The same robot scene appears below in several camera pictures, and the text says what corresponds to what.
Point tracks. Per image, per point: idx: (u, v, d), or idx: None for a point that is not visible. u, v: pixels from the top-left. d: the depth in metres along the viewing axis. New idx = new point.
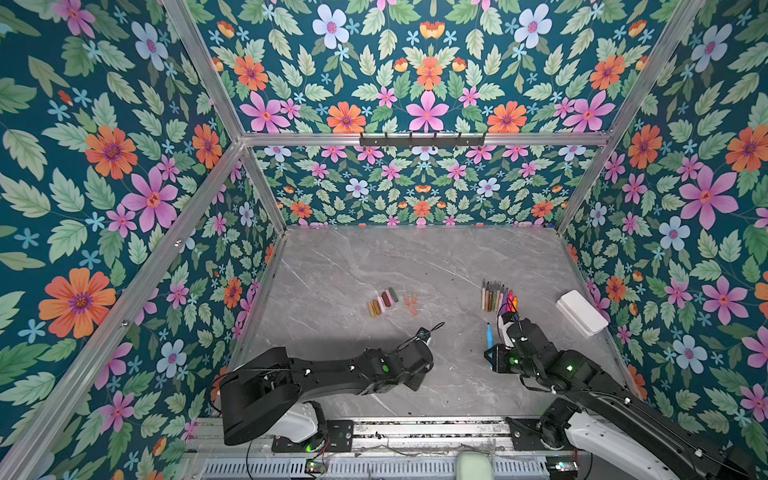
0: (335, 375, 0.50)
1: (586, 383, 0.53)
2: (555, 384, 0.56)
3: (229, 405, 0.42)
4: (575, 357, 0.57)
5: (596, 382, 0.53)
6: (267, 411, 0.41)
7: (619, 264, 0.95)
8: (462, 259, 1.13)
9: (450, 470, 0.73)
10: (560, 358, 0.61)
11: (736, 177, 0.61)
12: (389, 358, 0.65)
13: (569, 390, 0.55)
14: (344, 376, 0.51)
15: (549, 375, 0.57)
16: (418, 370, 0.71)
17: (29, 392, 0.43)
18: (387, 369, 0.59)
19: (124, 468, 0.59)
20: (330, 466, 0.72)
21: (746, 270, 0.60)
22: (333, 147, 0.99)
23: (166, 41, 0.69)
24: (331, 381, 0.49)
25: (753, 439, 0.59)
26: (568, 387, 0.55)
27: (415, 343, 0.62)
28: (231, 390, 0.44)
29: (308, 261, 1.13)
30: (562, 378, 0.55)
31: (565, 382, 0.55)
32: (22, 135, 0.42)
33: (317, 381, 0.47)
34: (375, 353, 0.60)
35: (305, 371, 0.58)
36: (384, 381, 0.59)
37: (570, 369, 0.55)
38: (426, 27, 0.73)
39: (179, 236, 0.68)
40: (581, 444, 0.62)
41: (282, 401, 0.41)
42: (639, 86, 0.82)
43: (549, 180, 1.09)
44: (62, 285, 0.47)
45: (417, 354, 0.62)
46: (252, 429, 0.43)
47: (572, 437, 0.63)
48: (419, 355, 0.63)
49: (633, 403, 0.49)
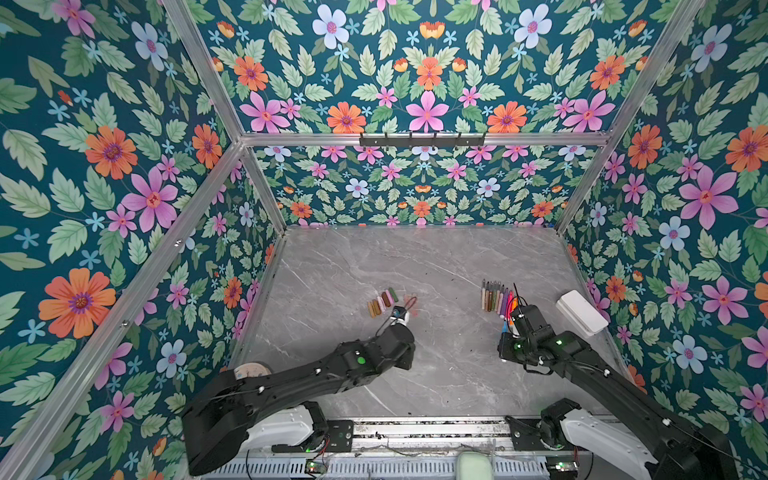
0: (298, 385, 0.47)
1: (573, 355, 0.56)
2: (544, 356, 0.59)
3: (190, 436, 0.41)
4: (568, 335, 0.60)
5: (581, 356, 0.56)
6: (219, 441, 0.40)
7: (619, 264, 0.95)
8: (462, 259, 1.13)
9: (450, 470, 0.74)
10: (554, 335, 0.64)
11: (736, 176, 0.61)
12: (367, 348, 0.62)
13: (555, 363, 0.58)
14: (308, 385, 0.48)
15: (540, 347, 0.62)
16: (399, 354, 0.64)
17: (29, 391, 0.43)
18: (363, 361, 0.56)
19: (124, 468, 0.59)
20: (330, 466, 0.72)
21: (746, 270, 0.60)
22: (333, 147, 0.99)
23: (166, 41, 0.69)
24: (291, 391, 0.47)
25: (753, 439, 0.59)
26: (555, 362, 0.58)
27: (393, 328, 0.59)
28: (190, 421, 0.43)
29: (308, 261, 1.13)
30: (551, 352, 0.59)
31: (553, 354, 0.58)
32: (22, 135, 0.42)
33: (275, 394, 0.45)
34: (350, 347, 0.57)
35: (259, 389, 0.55)
36: (365, 374, 0.56)
37: (560, 343, 0.59)
38: (426, 27, 0.73)
39: (179, 236, 0.68)
40: (578, 440, 0.61)
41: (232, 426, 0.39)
42: (639, 86, 0.82)
43: (549, 180, 1.09)
44: (62, 285, 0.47)
45: (396, 338, 0.58)
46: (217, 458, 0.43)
47: (567, 429, 0.63)
48: (397, 340, 0.58)
49: (612, 376, 0.51)
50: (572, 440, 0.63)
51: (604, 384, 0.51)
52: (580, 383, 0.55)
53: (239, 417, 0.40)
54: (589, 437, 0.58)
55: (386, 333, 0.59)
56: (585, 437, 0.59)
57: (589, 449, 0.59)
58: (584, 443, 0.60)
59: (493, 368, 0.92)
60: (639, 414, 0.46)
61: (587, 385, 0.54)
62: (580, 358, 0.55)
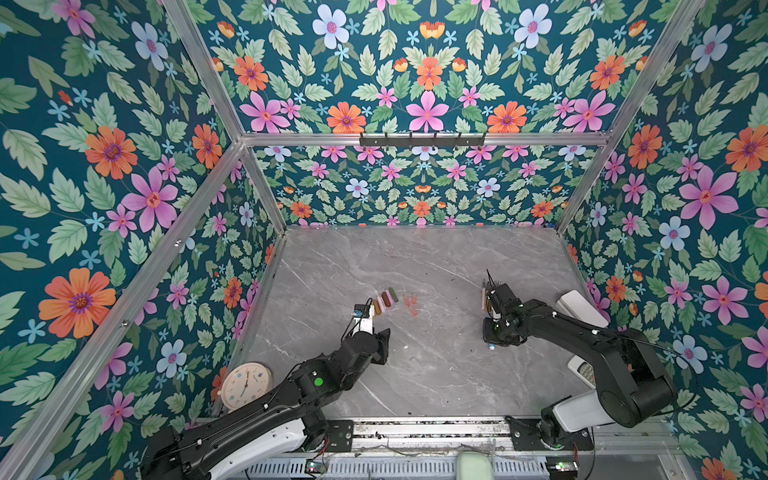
0: (241, 428, 0.46)
1: (530, 310, 0.66)
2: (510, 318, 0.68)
3: None
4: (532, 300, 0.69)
5: (536, 309, 0.65)
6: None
7: (619, 264, 0.95)
8: (462, 259, 1.13)
9: (450, 470, 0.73)
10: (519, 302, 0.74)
11: (736, 176, 0.61)
12: (327, 365, 0.58)
13: (520, 326, 0.68)
14: (253, 426, 0.47)
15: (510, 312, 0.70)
16: (361, 367, 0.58)
17: (29, 391, 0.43)
18: (321, 382, 0.53)
19: (124, 468, 0.59)
20: (330, 466, 0.72)
21: (746, 270, 0.60)
22: (333, 147, 0.99)
23: (166, 41, 0.69)
24: (234, 436, 0.45)
25: (753, 439, 0.59)
26: (519, 325, 0.67)
27: (351, 339, 0.55)
28: None
29: (308, 261, 1.13)
30: (516, 316, 0.68)
31: (518, 318, 0.67)
32: (22, 135, 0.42)
33: (216, 444, 0.44)
34: (307, 368, 0.55)
35: (198, 443, 0.43)
36: (326, 393, 0.53)
37: (523, 306, 0.68)
38: (426, 27, 0.73)
39: (179, 236, 0.68)
40: (574, 424, 0.61)
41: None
42: (640, 86, 0.82)
43: (549, 180, 1.09)
44: (62, 285, 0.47)
45: (352, 350, 0.53)
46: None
47: (560, 416, 0.64)
48: (355, 353, 0.55)
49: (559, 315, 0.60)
50: (571, 430, 0.62)
51: (550, 321, 0.60)
52: (534, 332, 0.64)
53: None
54: (572, 410, 0.60)
55: (348, 343, 0.54)
56: (572, 415, 0.61)
57: (584, 424, 0.58)
58: (577, 422, 0.60)
59: (493, 368, 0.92)
60: (571, 331, 0.55)
61: (538, 329, 0.63)
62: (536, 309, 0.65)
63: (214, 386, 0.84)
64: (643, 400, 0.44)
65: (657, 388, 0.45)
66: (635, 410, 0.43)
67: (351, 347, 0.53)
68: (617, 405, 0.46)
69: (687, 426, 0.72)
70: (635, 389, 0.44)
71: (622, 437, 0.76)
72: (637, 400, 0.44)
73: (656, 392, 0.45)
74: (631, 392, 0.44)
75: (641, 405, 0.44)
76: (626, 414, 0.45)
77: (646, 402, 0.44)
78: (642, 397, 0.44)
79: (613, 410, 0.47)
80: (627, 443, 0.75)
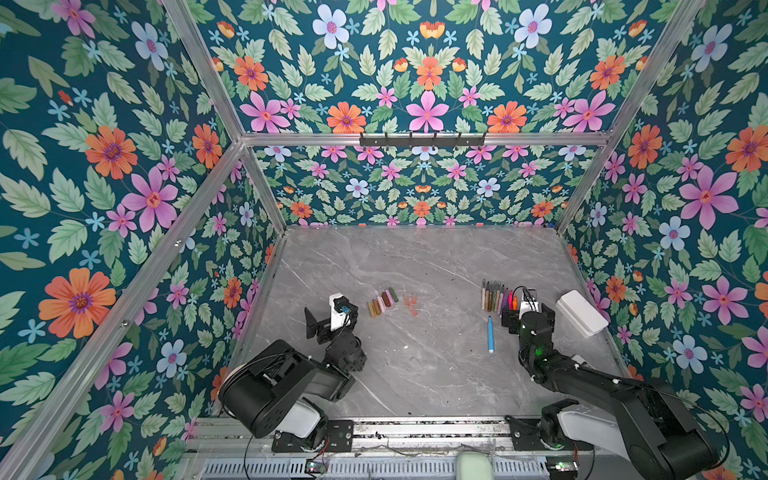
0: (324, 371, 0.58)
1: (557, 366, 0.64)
2: (535, 375, 0.67)
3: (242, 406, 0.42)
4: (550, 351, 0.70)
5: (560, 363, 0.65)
6: (251, 422, 0.41)
7: (619, 264, 0.95)
8: (462, 259, 1.13)
9: (450, 470, 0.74)
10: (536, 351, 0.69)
11: (736, 177, 0.61)
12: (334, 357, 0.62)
13: (545, 382, 0.67)
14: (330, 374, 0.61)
15: (535, 365, 0.68)
16: (357, 354, 0.67)
17: (29, 392, 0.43)
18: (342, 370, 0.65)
19: (124, 468, 0.59)
20: (330, 466, 0.72)
21: (746, 270, 0.60)
22: (333, 147, 0.99)
23: (166, 41, 0.69)
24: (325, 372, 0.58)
25: (753, 439, 0.59)
26: (545, 380, 0.66)
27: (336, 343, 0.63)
28: (237, 391, 0.44)
29: (308, 261, 1.13)
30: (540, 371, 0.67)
31: (541, 374, 0.66)
32: (22, 135, 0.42)
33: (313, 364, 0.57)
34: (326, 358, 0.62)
35: (279, 372, 0.50)
36: (343, 385, 0.67)
37: (545, 360, 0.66)
38: (426, 27, 0.73)
39: (179, 236, 0.68)
40: (577, 432, 0.61)
41: (258, 412, 0.42)
42: (639, 86, 0.82)
43: (549, 180, 1.09)
44: (62, 285, 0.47)
45: (339, 352, 0.62)
46: (263, 432, 0.44)
47: (563, 422, 0.64)
48: (341, 357, 0.63)
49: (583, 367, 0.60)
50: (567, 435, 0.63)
51: (575, 373, 0.59)
52: (565, 389, 0.61)
53: (262, 399, 0.43)
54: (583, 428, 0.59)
55: (332, 349, 0.63)
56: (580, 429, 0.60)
57: (587, 437, 0.58)
58: (579, 435, 0.60)
59: (493, 368, 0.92)
60: (595, 380, 0.54)
61: (564, 383, 0.61)
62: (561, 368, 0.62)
63: (214, 386, 0.84)
64: (674, 457, 0.41)
65: (694, 447, 0.42)
66: (668, 470, 0.40)
67: (338, 350, 0.62)
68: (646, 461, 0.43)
69: None
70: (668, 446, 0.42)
71: None
72: (667, 456, 0.41)
73: (690, 450, 0.42)
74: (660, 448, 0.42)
75: (673, 463, 0.41)
76: (655, 468, 0.42)
77: (679, 460, 0.41)
78: (673, 453, 0.42)
79: (637, 459, 0.45)
80: None
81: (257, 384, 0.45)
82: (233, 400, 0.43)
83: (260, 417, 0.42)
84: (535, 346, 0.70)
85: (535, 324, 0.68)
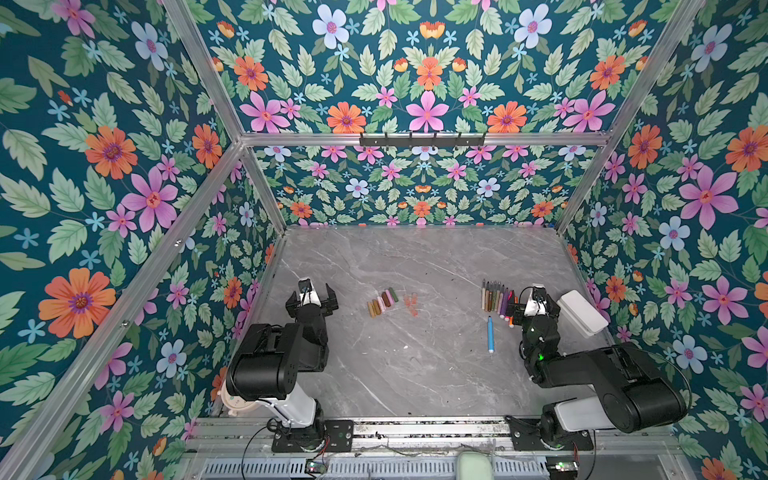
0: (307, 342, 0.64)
1: (551, 361, 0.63)
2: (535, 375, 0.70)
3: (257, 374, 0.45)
4: (550, 355, 0.71)
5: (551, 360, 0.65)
6: (275, 387, 0.45)
7: (619, 264, 0.95)
8: (462, 259, 1.13)
9: (450, 470, 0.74)
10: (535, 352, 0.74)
11: (736, 176, 0.61)
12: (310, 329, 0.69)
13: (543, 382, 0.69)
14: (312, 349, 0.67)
15: (536, 366, 0.71)
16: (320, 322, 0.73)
17: (29, 391, 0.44)
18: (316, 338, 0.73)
19: (124, 468, 0.59)
20: (330, 466, 0.72)
21: (746, 270, 0.60)
22: (333, 147, 0.99)
23: (166, 41, 0.69)
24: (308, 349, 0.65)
25: (753, 439, 0.59)
26: (542, 381, 0.70)
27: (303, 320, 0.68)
28: (244, 371, 0.45)
29: (308, 261, 1.13)
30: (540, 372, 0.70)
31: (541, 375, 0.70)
32: (22, 135, 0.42)
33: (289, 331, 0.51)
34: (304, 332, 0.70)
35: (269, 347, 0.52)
36: (322, 353, 0.72)
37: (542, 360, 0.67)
38: (426, 27, 0.73)
39: (179, 236, 0.68)
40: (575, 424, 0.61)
41: (278, 372, 0.45)
42: (639, 86, 0.82)
43: (549, 180, 1.09)
44: (62, 285, 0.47)
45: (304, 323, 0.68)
46: (289, 388, 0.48)
47: (561, 415, 0.64)
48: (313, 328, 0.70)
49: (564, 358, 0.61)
50: (571, 429, 0.62)
51: (562, 362, 0.63)
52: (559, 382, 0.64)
53: (273, 363, 0.46)
54: (574, 410, 0.60)
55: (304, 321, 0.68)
56: (574, 415, 0.61)
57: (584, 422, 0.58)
58: (578, 424, 0.60)
59: (493, 368, 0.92)
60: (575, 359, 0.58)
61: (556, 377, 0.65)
62: (554, 360, 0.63)
63: (214, 386, 0.84)
64: (645, 407, 0.44)
65: (665, 401, 0.44)
66: (636, 415, 0.43)
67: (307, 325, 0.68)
68: (618, 411, 0.46)
69: (687, 426, 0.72)
70: (637, 394, 0.45)
71: (622, 437, 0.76)
72: (638, 405, 0.44)
73: (661, 401, 0.44)
74: (632, 398, 0.45)
75: (641, 410, 0.43)
76: (625, 418, 0.45)
77: (649, 409, 0.43)
78: (643, 403, 0.44)
79: (612, 414, 0.47)
80: (627, 442, 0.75)
81: (258, 357, 0.47)
82: (246, 385, 0.45)
83: (282, 372, 0.46)
84: (541, 350, 0.71)
85: (545, 331, 0.68)
